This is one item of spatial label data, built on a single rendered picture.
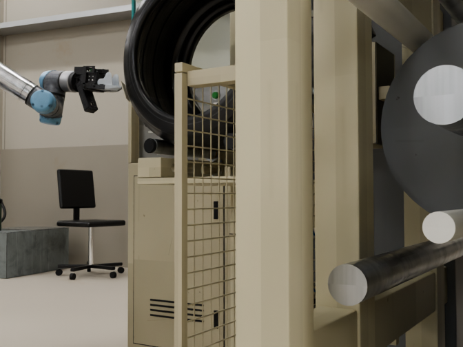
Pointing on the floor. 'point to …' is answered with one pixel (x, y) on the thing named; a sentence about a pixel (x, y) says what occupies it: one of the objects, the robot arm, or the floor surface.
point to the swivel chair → (74, 189)
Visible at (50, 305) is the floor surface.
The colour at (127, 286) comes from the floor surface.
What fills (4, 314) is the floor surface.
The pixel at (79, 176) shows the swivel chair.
